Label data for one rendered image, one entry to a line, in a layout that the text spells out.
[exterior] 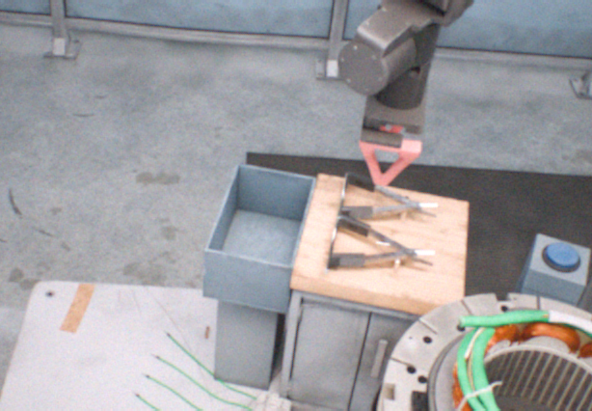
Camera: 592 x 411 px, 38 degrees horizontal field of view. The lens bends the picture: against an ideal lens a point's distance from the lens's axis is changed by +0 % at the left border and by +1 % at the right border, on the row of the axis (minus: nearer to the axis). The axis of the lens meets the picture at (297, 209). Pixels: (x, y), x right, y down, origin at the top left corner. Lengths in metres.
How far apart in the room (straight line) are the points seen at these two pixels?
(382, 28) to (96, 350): 0.67
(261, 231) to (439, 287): 0.27
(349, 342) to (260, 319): 0.12
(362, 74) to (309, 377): 0.46
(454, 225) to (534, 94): 2.33
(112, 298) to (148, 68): 1.95
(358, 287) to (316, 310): 0.08
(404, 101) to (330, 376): 0.39
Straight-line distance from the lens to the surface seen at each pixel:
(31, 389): 1.25
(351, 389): 1.15
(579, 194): 2.96
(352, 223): 1.02
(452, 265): 1.04
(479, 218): 2.73
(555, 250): 1.14
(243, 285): 1.04
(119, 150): 2.84
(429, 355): 0.90
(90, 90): 3.11
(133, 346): 1.28
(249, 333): 1.14
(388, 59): 0.84
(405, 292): 0.99
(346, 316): 1.04
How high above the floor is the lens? 1.79
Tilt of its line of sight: 43 degrees down
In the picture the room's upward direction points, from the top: 7 degrees clockwise
